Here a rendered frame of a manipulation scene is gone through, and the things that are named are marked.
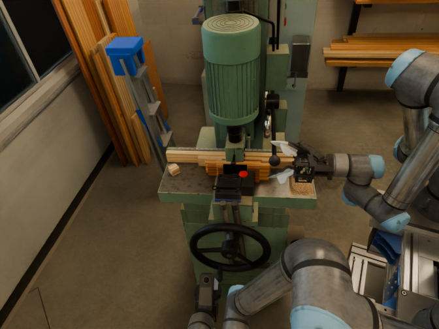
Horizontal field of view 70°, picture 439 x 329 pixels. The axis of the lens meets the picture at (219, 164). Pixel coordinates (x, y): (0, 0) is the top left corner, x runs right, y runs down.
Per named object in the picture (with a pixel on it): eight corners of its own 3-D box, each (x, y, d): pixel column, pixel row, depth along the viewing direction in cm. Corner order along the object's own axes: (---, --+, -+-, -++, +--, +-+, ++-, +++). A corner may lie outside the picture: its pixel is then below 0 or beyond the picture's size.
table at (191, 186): (153, 221, 119) (149, 211, 115) (170, 166, 141) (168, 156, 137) (318, 230, 112) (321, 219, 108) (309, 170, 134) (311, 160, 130)
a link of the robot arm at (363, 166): (381, 186, 99) (389, 166, 93) (344, 184, 100) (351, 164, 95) (374, 169, 105) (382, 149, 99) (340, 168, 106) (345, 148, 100)
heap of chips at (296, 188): (289, 194, 117) (290, 189, 115) (288, 171, 126) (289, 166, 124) (313, 195, 116) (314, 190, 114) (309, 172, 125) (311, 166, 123)
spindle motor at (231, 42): (206, 126, 107) (195, 34, 86) (212, 99, 120) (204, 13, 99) (258, 127, 105) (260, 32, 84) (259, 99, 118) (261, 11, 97)
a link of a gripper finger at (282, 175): (267, 185, 105) (291, 175, 101) (267, 173, 110) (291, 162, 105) (272, 191, 107) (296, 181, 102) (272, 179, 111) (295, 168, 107)
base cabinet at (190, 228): (198, 298, 182) (181, 224, 134) (211, 218, 224) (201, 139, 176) (277, 305, 176) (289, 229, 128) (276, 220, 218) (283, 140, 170)
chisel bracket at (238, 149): (225, 164, 124) (224, 148, 118) (228, 142, 134) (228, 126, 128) (244, 165, 123) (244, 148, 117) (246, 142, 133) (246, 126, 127)
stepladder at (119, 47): (165, 202, 239) (99, 52, 162) (173, 179, 257) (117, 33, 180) (185, 202, 236) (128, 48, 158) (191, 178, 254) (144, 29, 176)
